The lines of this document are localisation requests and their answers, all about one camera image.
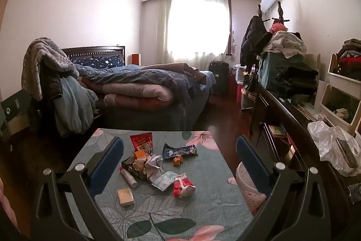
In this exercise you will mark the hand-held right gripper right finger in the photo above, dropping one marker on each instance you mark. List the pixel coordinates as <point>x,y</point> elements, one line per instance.
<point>252,164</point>

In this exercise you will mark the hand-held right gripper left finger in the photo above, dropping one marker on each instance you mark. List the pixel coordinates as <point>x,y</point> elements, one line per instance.
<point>108,164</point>

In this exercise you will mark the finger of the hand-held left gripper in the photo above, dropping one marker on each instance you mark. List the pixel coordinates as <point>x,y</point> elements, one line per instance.
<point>12,107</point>

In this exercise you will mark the pink flowered waste bin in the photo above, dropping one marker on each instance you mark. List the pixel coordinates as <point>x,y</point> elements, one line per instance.
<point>248,190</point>

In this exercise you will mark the small orange box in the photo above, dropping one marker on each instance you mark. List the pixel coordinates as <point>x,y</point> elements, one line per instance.
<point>139,155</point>

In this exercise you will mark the red snack packet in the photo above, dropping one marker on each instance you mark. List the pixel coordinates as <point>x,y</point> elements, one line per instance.
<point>141,140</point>

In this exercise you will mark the white paper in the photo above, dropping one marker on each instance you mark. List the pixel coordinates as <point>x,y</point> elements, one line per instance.
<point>154,166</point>

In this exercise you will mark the dark blue snack wrapper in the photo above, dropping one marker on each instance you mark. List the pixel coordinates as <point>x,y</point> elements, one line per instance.
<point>179,150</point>

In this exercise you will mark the red and white wrapper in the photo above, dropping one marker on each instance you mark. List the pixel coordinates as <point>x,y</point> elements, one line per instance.
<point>183,187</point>

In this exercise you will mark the black cardboard tray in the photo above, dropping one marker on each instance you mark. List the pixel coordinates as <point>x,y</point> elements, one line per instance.
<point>131,167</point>

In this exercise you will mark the white tube with pink cap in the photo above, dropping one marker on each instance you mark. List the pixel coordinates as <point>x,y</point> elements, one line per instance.
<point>128,176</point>

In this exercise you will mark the tan flat box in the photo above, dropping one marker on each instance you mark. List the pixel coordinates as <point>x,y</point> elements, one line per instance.
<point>125,197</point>

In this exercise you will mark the book in dresser shelf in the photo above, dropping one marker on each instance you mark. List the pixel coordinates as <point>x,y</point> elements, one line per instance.
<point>277,131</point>

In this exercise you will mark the grey fleece blanket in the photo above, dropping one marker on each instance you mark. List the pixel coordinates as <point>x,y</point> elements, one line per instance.
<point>42,60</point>

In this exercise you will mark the dark wooden dresser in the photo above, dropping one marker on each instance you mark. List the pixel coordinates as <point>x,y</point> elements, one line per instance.
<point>282,116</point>

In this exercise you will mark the pale blue tissue pack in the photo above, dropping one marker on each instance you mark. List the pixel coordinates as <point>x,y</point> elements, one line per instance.
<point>165,179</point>

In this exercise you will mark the light blue blanket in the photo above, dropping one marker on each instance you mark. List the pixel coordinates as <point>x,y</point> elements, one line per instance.
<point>73,105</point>

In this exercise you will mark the clear storage box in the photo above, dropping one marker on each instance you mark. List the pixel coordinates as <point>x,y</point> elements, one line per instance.
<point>248,99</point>

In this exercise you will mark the table with floral cloth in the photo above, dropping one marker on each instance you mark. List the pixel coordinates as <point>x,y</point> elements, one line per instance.
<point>158,210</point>

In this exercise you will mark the bed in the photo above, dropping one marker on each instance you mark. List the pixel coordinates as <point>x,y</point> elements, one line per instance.
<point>158,116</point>

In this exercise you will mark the red container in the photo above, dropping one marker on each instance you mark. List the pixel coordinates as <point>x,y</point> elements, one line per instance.
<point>239,91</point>

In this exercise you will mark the white plastic bag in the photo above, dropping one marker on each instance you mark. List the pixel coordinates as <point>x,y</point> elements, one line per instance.
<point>327,142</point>

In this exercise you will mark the pink folded quilt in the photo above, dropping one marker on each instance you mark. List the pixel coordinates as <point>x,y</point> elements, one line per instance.
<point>135,91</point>

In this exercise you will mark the white appliance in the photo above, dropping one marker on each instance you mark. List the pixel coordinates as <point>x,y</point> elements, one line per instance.
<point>239,73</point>

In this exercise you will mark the dark flat case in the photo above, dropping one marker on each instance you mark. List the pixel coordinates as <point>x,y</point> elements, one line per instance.
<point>346,152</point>

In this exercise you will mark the black suitcase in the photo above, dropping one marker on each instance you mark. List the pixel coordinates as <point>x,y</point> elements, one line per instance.
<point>218,75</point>

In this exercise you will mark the blue patterned duvet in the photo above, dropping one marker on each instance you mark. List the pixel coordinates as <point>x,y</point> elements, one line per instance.
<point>146,75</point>

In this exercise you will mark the blue starred pillow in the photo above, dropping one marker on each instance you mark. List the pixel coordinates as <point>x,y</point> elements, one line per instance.
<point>98,62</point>

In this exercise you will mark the dark wooden headboard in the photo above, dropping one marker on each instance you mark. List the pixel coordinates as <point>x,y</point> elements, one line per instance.
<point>96,50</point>

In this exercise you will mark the orange wooden nightstand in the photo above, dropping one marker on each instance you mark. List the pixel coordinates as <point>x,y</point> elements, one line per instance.
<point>136,59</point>

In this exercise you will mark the white storage bin rack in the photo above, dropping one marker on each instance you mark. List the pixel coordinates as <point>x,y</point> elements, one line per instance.
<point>338,88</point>

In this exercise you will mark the brown quilt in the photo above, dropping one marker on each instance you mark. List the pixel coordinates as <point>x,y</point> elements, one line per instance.
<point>180,67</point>

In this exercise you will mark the white crumpled garment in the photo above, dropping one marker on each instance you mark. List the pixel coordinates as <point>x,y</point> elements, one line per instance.
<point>287,43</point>

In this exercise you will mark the black coat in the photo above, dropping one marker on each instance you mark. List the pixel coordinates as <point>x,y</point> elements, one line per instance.
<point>253,37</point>

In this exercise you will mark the pink red cloth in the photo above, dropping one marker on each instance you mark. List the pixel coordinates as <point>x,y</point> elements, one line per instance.
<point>277,27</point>

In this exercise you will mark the sheer window curtain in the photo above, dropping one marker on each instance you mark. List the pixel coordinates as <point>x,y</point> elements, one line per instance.
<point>197,26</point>

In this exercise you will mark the pile of dark clothes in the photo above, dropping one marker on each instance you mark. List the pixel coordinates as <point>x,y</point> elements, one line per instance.
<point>351,53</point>

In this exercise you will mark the wooden coat rack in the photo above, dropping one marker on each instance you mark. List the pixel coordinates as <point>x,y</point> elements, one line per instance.
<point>280,11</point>

